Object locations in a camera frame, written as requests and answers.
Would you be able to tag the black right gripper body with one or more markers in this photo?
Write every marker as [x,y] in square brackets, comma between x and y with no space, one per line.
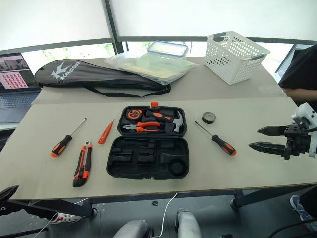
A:
[298,143]

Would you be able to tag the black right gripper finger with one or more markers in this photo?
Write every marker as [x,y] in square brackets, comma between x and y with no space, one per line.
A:
[272,131]
[270,148]

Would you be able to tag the orange black screwdriver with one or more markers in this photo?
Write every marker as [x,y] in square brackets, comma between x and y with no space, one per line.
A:
[61,146]
[224,145]

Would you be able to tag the black electrical tape roll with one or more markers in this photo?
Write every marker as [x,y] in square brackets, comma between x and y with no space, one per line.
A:
[204,119]

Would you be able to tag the black tool case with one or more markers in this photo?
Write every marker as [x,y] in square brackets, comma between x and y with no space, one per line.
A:
[148,163]

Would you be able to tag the orange voltage tester pen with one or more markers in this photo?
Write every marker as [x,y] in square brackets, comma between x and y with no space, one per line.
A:
[105,132]

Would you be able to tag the orange black utility knife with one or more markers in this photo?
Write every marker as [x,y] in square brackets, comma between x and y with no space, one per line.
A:
[83,166]

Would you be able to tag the person's bare forearm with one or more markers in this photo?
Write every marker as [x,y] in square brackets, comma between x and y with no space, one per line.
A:
[302,95]

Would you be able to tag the person's dark sneaker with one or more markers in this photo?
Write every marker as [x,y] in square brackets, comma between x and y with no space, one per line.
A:
[298,205]

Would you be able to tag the person in black shirt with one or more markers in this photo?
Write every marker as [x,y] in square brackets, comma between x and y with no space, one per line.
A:
[302,69]

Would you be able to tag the white perforated plastic basket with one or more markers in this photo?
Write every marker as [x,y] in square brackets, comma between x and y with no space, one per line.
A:
[230,62]

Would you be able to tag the silver robot right knee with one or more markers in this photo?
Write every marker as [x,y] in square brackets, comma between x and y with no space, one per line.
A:
[189,223]

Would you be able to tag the silver robot knee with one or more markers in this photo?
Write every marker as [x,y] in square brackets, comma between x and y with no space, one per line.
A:
[131,229]
[189,223]

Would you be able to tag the small black floor object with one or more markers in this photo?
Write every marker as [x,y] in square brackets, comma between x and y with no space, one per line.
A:
[155,203]

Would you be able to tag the clear plastic bag with papers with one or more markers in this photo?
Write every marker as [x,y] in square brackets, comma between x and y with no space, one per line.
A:
[158,68]

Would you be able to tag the clear food container blue rim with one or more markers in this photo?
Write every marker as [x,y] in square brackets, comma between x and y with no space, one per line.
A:
[167,48]

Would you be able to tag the orange black tape measure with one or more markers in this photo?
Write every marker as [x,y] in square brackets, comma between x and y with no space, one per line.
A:
[133,114]

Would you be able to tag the silver robot left knee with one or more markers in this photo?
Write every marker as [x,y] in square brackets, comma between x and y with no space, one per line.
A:
[131,229]

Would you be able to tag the black Kason racket bag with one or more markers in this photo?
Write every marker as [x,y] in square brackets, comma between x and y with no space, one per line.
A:
[99,75]

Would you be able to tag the red white sneaker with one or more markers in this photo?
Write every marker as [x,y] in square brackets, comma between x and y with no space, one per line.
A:
[67,218]

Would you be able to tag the dark laptop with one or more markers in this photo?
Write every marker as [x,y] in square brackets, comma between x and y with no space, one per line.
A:
[15,99]

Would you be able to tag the black object with white mark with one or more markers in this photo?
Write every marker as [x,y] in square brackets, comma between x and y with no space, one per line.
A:
[7,193]

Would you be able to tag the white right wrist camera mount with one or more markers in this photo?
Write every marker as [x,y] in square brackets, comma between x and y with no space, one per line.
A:
[305,109]

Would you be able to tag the dark window frame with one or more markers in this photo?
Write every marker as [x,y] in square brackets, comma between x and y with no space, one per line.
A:
[114,24]

